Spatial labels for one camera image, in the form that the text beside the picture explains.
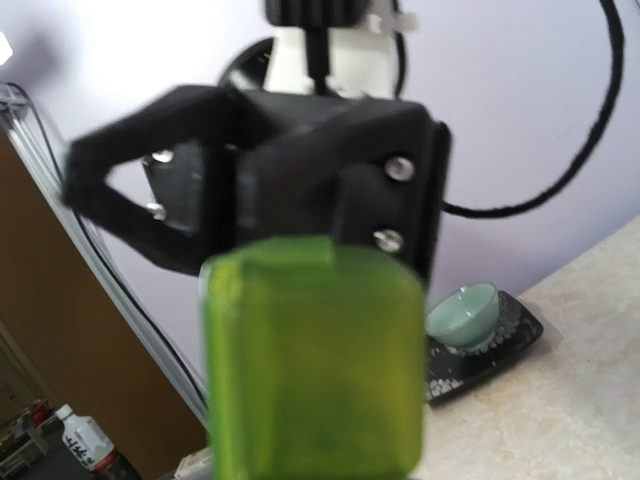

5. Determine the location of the green ceramic bowl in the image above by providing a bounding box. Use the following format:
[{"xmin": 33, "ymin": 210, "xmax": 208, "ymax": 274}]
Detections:
[{"xmin": 425, "ymin": 283, "xmax": 499, "ymax": 352}]

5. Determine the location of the white plastic bottle background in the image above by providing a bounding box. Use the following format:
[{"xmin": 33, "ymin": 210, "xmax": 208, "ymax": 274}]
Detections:
[{"xmin": 55, "ymin": 404, "xmax": 116, "ymax": 473}]

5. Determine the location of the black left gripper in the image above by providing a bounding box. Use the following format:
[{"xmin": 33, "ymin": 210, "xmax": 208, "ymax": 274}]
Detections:
[{"xmin": 233, "ymin": 90, "xmax": 452, "ymax": 280}]

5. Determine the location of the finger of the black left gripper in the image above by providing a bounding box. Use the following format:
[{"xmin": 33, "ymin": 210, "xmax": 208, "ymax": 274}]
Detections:
[{"xmin": 61, "ymin": 85, "xmax": 245, "ymax": 276}]

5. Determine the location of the black square tray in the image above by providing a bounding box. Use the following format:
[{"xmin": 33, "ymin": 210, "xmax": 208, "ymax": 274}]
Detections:
[{"xmin": 425, "ymin": 290, "xmax": 544, "ymax": 405}]

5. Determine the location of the green pill organizer box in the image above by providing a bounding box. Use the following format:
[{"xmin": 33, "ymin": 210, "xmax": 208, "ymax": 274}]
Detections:
[{"xmin": 199, "ymin": 237, "xmax": 425, "ymax": 479}]

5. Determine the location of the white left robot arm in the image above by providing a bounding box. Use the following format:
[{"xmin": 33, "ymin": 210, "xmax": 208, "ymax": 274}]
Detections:
[{"xmin": 61, "ymin": 1, "xmax": 452, "ymax": 279}]

